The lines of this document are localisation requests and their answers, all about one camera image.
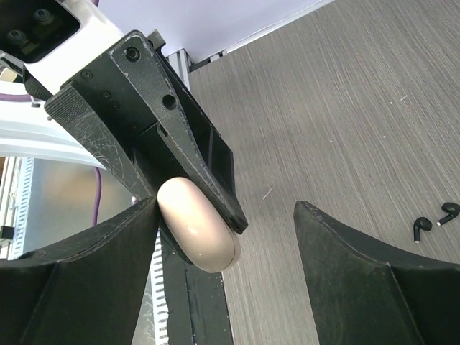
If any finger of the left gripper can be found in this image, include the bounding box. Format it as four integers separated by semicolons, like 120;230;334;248
45;85;155;199
63;31;247;233

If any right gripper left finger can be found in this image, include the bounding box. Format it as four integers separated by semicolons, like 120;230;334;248
1;198;160;344

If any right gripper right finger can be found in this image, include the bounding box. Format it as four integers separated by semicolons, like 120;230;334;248
294;201;459;344

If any beige earbud charging case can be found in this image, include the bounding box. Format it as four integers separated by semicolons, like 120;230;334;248
157;177;241;273

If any black earbud lower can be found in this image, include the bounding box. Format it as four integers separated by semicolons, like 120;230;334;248
413;217;433;243

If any black earbud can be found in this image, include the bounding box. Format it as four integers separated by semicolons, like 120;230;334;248
437;202;460;226
413;217;433;243

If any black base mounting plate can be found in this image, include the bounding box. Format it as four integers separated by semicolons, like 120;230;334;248
160;231;234;345

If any black earbud upper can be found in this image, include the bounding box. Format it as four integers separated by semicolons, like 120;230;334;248
437;202;460;226

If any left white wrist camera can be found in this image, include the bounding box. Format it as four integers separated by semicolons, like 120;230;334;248
1;1;123;94

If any white slotted cable duct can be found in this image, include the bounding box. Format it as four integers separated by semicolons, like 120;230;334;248
132;234;169;345

